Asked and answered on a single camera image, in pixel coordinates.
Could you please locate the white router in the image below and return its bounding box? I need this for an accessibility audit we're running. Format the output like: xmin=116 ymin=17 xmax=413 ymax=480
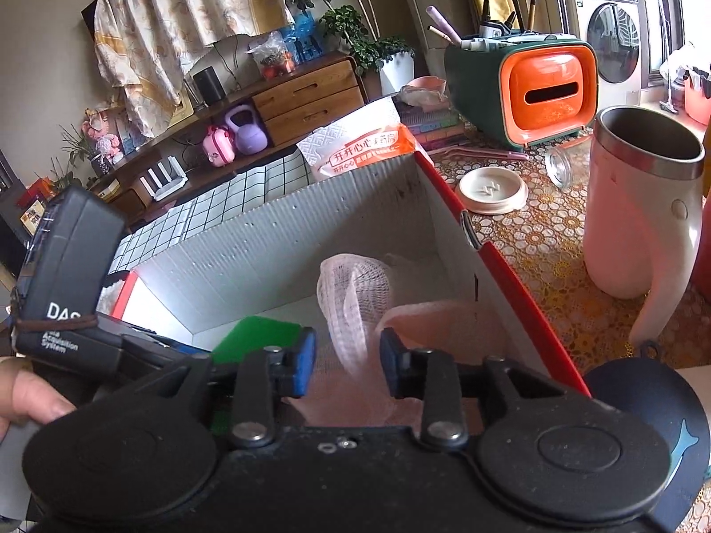
xmin=139 ymin=155 xmax=188 ymax=202

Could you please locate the white steel mug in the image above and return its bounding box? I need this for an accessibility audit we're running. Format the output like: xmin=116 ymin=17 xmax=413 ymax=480
xmin=583 ymin=106 xmax=705 ymax=346

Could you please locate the bag of fruit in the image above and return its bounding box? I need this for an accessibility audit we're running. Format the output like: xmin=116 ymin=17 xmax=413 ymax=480
xmin=248 ymin=32 xmax=296 ymax=80

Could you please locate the stack of colourful books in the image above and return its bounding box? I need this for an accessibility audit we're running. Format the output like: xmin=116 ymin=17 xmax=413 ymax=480
xmin=394 ymin=99 xmax=465 ymax=149

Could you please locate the black speaker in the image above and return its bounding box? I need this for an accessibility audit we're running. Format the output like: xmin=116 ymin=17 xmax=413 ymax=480
xmin=193 ymin=66 xmax=225 ymax=106

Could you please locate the green orange desktop organizer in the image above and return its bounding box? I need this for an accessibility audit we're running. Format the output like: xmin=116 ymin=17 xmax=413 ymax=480
xmin=443 ymin=34 xmax=598 ymax=151

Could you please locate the pink mesh cloth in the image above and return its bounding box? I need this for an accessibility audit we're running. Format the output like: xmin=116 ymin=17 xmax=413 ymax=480
xmin=288 ymin=252 xmax=519 ymax=430

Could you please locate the wooden tv cabinet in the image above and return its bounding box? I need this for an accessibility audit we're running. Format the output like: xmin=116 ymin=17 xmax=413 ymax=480
xmin=92 ymin=53 xmax=366 ymax=226

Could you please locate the purple kettlebell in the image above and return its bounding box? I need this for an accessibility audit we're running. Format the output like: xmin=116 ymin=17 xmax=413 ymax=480
xmin=224 ymin=105 xmax=269 ymax=155

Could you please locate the person's left hand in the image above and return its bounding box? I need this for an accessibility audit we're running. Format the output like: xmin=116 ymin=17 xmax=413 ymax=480
xmin=0 ymin=356 xmax=76 ymax=440

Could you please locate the white black checked tablecloth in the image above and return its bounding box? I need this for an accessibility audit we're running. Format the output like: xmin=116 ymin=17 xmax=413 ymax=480
xmin=108 ymin=151 xmax=313 ymax=273

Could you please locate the red white cardboard box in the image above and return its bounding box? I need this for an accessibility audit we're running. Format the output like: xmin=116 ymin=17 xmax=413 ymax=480
xmin=99 ymin=155 xmax=583 ymax=427

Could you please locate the potted green plant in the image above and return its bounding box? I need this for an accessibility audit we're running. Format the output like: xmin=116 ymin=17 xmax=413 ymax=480
xmin=286 ymin=0 xmax=416 ymax=98

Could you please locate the pink plush toy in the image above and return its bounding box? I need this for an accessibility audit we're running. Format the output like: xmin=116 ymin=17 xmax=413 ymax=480
xmin=81 ymin=108 xmax=124 ymax=165

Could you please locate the green sponge cloth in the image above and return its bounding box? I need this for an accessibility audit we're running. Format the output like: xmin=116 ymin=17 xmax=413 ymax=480
xmin=209 ymin=315 xmax=304 ymax=437

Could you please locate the dark blue round cap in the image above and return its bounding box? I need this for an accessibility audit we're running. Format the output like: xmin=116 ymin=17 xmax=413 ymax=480
xmin=583 ymin=341 xmax=710 ymax=532

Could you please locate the pink small bag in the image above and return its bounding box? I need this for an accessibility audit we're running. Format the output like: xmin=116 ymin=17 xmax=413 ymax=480
xmin=203 ymin=125 xmax=235 ymax=167

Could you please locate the clear glass jar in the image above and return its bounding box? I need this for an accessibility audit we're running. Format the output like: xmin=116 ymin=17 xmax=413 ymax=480
xmin=543 ymin=137 xmax=592 ymax=190

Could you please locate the floral cloth drape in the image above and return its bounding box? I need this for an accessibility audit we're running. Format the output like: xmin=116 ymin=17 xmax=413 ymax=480
xmin=94 ymin=0 xmax=288 ymax=139

